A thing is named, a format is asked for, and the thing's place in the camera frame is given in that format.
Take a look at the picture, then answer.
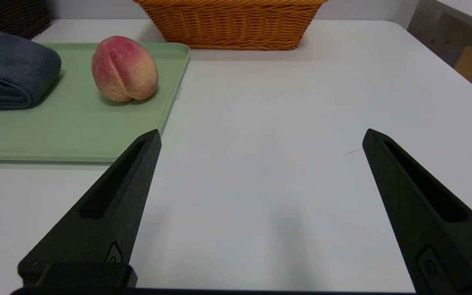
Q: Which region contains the dark brown wicker basket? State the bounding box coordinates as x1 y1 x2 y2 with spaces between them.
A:
0 0 51 43

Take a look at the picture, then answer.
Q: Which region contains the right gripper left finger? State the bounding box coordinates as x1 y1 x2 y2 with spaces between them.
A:
18 129 162 287

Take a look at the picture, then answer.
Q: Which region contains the light green plastic tray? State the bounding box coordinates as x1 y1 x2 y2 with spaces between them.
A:
0 42 191 163

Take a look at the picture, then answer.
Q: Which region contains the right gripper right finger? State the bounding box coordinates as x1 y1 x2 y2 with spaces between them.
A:
362 129 472 295

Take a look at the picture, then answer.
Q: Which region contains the dark grey towel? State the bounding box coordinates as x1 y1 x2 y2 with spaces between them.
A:
0 31 62 110

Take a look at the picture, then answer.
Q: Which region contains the red peach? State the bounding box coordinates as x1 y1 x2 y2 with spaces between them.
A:
91 35 159 102

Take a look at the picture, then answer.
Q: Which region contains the orange wicker basket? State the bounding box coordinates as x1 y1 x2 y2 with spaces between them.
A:
133 0 329 50

